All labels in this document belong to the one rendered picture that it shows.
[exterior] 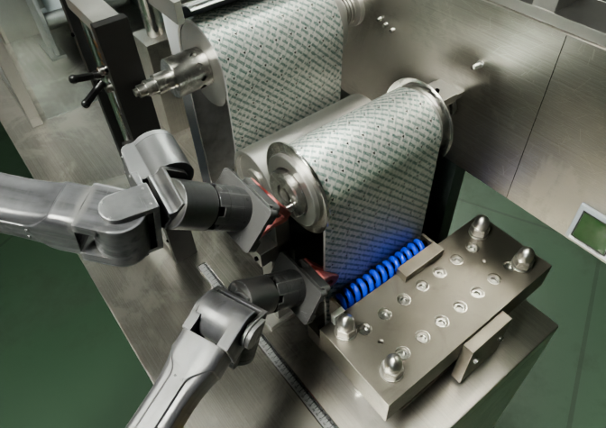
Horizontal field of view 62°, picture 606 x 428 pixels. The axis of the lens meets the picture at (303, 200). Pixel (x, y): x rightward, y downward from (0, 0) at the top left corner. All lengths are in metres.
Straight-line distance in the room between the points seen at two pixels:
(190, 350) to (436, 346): 0.40
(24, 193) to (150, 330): 0.52
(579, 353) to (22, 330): 2.14
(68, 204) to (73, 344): 1.68
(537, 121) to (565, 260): 1.66
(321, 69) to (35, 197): 0.53
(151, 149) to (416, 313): 0.51
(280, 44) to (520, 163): 0.42
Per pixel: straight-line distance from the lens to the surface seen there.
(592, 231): 0.85
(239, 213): 0.61
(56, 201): 0.57
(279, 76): 0.85
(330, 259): 0.79
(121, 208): 0.54
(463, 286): 0.92
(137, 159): 0.61
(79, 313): 2.29
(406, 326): 0.86
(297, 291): 0.75
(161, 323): 1.05
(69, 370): 2.17
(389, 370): 0.79
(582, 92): 0.77
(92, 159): 1.45
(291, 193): 0.70
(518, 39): 0.79
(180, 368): 0.63
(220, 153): 1.07
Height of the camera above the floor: 1.77
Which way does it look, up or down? 46 degrees down
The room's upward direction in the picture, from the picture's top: 3 degrees counter-clockwise
